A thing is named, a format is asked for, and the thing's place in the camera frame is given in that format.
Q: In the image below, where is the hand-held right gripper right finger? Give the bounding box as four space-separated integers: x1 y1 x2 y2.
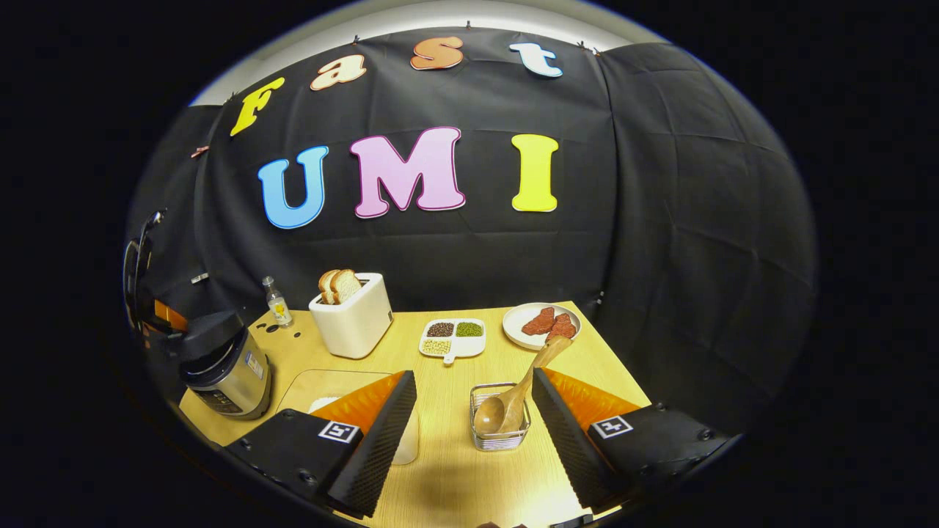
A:
532 368 734 514

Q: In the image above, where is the small glass bottle yellow label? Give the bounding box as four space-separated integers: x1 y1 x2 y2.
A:
262 276 293 329

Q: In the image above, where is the wooden spoon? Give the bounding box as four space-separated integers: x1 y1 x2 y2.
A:
473 335 573 435

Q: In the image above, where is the white round plate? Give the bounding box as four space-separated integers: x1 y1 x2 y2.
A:
503 303 582 351

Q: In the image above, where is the white toaster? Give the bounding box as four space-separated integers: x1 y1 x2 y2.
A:
308 273 394 360

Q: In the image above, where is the clear plastic container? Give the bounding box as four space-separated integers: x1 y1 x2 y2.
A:
277 369 420 466

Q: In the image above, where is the black silver rice cooker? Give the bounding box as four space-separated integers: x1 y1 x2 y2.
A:
178 310 273 420

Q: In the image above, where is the white divided dish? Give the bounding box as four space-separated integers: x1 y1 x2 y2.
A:
419 318 486 365

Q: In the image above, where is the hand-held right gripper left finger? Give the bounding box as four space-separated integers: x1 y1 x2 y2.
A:
224 370 417 518

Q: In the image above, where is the black backdrop cloth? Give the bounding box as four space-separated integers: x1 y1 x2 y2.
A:
123 26 819 441

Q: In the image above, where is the metal wire chopstick holder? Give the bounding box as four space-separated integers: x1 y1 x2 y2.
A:
469 383 532 451

